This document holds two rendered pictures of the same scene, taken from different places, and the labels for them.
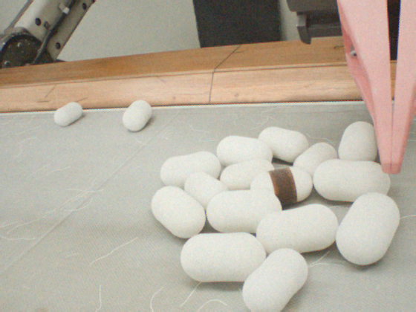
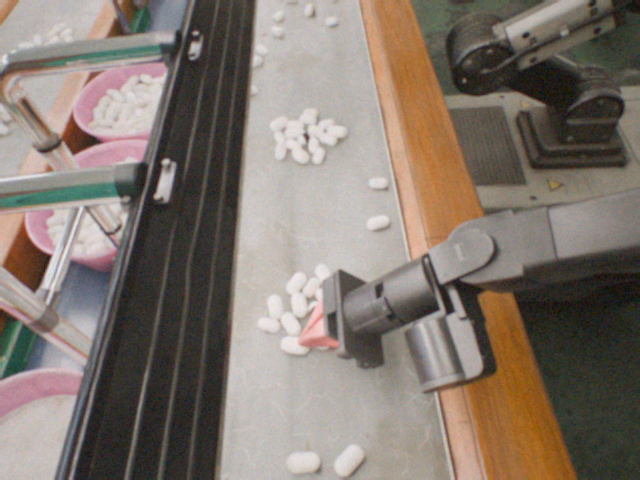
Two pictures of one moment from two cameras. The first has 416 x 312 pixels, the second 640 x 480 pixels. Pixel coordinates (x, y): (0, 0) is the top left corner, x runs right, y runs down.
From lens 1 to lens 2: 53 cm
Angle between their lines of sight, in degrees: 57
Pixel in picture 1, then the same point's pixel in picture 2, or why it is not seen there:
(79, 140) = (357, 206)
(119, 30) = not seen: outside the picture
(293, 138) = not seen: hidden behind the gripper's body
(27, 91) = (398, 138)
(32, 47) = (500, 57)
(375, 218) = (289, 344)
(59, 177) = (322, 221)
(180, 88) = (414, 227)
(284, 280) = (264, 326)
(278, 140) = not seen: hidden behind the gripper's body
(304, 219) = (288, 324)
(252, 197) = (297, 305)
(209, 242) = (272, 301)
